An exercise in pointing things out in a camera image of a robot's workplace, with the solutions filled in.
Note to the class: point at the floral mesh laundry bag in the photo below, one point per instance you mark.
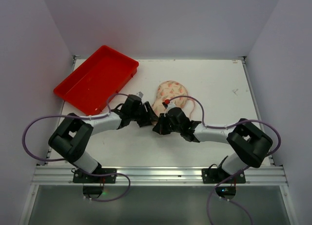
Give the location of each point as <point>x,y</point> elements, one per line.
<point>170,89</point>

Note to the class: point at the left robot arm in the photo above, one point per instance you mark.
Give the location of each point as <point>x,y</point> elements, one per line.
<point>71,137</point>

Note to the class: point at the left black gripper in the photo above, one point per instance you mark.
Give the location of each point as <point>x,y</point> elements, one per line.
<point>143,114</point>

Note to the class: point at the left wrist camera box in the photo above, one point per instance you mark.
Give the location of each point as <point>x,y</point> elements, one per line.
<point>139,94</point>

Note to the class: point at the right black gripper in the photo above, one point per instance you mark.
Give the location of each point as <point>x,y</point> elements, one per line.
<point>163,125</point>

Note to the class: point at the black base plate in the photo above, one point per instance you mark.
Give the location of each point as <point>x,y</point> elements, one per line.
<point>215,176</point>
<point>98,176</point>

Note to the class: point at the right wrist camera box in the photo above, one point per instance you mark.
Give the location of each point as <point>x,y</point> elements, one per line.
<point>168,105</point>

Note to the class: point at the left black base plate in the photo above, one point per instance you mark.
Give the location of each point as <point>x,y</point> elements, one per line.
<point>98,176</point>

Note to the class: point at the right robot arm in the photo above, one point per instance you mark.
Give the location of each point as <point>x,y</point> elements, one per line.
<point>250,144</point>

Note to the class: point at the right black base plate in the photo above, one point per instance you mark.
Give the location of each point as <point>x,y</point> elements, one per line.
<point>215,176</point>

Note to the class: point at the aluminium front rail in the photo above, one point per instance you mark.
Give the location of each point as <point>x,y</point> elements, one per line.
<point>162,176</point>

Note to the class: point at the red plastic tray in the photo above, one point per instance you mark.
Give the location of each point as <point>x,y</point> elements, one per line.
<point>89,86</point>

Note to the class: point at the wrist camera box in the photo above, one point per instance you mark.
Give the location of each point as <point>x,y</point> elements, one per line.
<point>139,94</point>
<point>168,105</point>

